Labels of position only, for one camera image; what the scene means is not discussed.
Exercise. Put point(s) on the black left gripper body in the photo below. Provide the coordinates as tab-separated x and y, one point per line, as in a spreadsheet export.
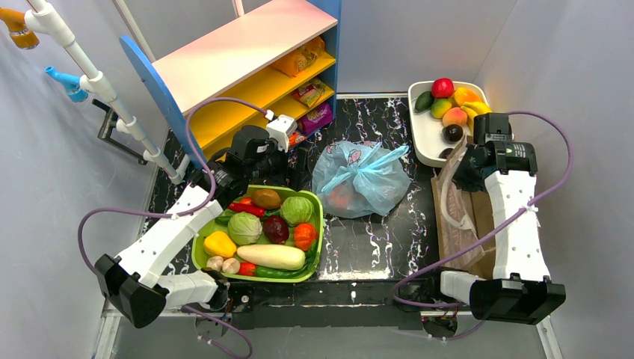
301	161

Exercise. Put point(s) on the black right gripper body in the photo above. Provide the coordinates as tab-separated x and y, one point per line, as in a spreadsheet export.
465	175

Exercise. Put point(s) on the large orange pumpkin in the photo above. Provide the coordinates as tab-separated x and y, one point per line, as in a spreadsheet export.
340	197

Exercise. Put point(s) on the light blue plastic bag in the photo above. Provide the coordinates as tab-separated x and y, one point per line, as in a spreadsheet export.
374	173

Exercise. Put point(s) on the orange snack bag top shelf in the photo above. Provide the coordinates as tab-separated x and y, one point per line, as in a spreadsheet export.
301	58

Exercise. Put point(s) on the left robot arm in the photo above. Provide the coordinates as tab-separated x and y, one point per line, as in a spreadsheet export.
133	281

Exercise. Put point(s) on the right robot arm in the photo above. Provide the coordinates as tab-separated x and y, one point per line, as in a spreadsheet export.
521	289

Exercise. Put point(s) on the white orange snack bag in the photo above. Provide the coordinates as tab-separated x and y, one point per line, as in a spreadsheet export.
296	138

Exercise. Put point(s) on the purple snack bag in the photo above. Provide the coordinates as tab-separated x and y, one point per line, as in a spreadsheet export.
315	119

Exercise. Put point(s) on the green red snack bag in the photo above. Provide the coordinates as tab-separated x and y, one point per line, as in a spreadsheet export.
310	92

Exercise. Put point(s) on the green cabbage at back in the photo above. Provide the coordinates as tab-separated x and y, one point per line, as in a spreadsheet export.
296	210

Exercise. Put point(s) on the green cabbage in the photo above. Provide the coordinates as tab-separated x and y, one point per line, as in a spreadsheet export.
244	228
296	210

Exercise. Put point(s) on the brown potato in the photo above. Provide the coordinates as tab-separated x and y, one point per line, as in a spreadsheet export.
267	199

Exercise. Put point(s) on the dark avocado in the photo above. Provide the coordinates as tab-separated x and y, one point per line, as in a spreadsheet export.
452	133
446	153

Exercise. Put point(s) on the yellow banana bunch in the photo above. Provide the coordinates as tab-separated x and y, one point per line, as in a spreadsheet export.
473	109

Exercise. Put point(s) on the long red chili pepper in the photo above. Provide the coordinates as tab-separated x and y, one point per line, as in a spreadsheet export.
247	208

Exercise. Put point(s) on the peach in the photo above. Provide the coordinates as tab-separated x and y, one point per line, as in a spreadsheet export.
455	116

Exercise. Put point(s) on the small orange pumpkin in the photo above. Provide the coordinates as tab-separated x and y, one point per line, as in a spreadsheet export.
304	236

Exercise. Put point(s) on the dark red onion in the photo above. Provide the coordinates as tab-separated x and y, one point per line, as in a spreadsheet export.
276	229

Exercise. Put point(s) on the orange mango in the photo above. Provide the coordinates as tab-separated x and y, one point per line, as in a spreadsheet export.
462	95

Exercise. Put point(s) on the white fruit tray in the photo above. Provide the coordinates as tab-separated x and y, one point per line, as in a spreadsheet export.
426	130

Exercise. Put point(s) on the green plastic vegetable bin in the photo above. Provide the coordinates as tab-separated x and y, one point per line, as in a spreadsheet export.
317	220

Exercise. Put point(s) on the green yellow mango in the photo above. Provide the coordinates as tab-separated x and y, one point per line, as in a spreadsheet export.
440	107

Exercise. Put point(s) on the green cucumber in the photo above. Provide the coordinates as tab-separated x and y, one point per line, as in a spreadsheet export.
222	220

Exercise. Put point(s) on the green cabbage near centre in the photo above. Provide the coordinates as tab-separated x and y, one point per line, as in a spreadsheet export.
244	228

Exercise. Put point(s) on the red apple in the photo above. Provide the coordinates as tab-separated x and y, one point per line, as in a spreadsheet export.
442	88

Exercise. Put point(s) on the green leaf sprig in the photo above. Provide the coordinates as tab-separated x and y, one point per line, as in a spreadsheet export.
311	254

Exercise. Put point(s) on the green avocado at back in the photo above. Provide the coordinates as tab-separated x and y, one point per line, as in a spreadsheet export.
424	102

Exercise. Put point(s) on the white radish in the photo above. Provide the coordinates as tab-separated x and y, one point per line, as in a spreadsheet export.
273	256

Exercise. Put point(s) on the yellow bell pepper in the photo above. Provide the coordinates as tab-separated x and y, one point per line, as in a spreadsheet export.
219	244

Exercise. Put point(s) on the blue yellow shelf unit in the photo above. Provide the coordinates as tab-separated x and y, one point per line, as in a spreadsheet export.
210	88

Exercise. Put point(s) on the green chili pepper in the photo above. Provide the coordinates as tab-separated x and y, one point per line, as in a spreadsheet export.
266	272

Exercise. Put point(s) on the red bell pepper front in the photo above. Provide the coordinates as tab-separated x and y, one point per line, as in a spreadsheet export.
247	269

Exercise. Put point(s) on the garlic bulb right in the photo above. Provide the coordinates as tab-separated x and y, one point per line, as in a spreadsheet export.
231	266

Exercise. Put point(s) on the garlic bulb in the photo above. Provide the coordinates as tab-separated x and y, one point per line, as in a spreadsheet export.
231	266
215	263

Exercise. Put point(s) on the garlic bulb left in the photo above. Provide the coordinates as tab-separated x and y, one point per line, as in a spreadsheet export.
215	263

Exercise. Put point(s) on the black metal bracket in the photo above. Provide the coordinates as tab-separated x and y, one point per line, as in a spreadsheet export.
109	125

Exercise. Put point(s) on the aluminium base frame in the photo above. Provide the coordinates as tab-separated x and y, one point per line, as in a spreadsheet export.
317	319

